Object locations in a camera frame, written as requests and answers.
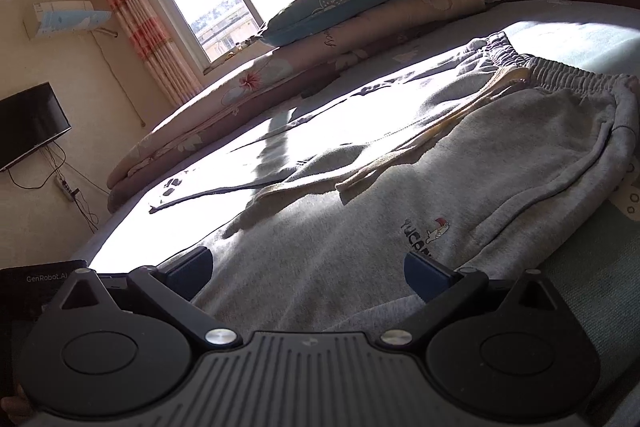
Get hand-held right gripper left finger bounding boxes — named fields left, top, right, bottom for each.
left=60, top=247, right=244, bottom=351

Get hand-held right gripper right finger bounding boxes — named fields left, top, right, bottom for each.
left=378, top=250, right=560, bottom=351

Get grey sweatpants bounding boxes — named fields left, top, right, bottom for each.
left=150, top=32, right=640, bottom=343

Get person's left hand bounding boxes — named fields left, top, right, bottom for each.
left=0, top=395, right=32, bottom=423

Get white power strip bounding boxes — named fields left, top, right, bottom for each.
left=54, top=176, right=81, bottom=201

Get folded floral quilt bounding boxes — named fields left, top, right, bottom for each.
left=106, top=49, right=351, bottom=214

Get pink striped curtain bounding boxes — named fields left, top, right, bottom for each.
left=97, top=0, right=206, bottom=108

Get taupe floral pillow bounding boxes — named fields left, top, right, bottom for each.
left=272, top=0, right=503, bottom=72

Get white air conditioner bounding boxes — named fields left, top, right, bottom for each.
left=22, top=0, right=114, bottom=40

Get blue printed bed sheet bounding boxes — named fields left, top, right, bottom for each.
left=70, top=0, right=640, bottom=427

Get black television cables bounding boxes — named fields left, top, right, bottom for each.
left=7, top=141, right=101, bottom=234

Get black wall television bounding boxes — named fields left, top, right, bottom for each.
left=0, top=82, right=72, bottom=172

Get thin hanging wall cord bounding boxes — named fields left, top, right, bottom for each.
left=92, top=32, right=147, bottom=128

